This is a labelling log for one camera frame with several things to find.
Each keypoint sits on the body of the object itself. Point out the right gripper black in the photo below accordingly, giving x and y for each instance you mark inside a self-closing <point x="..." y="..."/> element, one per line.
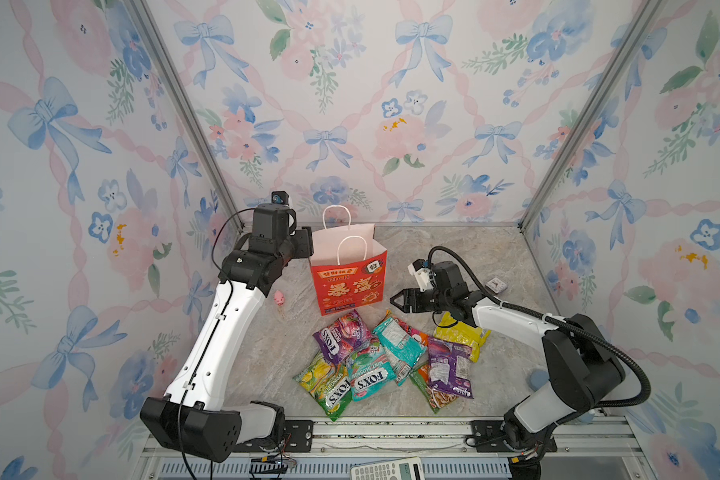
<point x="407" y="295"/>

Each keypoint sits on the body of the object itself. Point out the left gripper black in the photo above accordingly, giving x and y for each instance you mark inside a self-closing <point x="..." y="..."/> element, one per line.
<point x="305" y="243"/>

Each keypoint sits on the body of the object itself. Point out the teal white snack packet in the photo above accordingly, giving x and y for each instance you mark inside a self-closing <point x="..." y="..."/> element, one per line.
<point x="402" y="349"/>

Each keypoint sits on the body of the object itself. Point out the purple Fox's candy bag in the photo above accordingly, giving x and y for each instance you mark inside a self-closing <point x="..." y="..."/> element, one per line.
<point x="344" y="336"/>

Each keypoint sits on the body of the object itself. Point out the red paper gift bag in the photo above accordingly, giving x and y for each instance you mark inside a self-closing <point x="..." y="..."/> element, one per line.
<point x="348" y="267"/>

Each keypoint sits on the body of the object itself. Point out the purple white snack packet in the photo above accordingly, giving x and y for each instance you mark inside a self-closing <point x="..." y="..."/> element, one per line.
<point x="449" y="368"/>

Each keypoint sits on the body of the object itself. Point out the teal Fox's candy bag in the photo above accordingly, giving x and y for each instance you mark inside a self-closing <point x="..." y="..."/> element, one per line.
<point x="369" y="370"/>

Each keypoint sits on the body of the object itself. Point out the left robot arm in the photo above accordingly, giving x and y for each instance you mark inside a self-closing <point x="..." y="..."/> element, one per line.
<point x="190" y="417"/>

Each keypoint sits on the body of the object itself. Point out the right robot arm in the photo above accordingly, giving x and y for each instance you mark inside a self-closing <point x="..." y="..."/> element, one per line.
<point x="582" y="370"/>

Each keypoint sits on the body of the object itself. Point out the orange Fox's candy bag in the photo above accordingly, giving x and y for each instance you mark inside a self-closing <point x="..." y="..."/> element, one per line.
<point x="421" y="337"/>

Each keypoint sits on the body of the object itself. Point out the green Fox's candy bag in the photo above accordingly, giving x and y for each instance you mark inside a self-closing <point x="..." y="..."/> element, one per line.
<point x="328" y="384"/>

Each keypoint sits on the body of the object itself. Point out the yellow snack packet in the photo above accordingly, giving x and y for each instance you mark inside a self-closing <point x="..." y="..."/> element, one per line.
<point x="449" y="329"/>

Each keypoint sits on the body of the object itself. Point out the small pink toy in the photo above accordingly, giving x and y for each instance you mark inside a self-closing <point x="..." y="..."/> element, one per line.
<point x="279" y="298"/>

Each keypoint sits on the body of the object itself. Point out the small square packet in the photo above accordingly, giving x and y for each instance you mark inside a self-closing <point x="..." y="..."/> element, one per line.
<point x="496" y="285"/>

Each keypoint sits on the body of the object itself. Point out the green noodle snack packet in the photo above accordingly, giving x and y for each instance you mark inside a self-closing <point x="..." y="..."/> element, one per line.
<point x="435" y="399"/>

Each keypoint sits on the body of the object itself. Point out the blue grey cloth roll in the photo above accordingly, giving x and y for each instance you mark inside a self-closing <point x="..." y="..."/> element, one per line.
<point x="537" y="379"/>

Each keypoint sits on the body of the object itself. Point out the white calculator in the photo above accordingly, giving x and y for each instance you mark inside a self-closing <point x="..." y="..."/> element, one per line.
<point x="410" y="468"/>

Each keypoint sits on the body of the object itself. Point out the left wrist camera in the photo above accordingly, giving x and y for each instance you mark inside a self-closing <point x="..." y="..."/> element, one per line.
<point x="280" y="198"/>

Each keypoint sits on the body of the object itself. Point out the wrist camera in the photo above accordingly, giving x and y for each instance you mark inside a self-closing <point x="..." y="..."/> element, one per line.
<point x="421" y="271"/>
<point x="280" y="198"/>

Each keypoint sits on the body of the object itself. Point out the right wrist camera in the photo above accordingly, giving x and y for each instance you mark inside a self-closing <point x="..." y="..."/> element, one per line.
<point x="421" y="271"/>

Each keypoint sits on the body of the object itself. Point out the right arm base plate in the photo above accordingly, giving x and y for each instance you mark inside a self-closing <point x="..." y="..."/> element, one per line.
<point x="492" y="436"/>

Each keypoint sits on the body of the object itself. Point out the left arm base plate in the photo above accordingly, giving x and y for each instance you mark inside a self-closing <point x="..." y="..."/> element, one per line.
<point x="292" y="436"/>

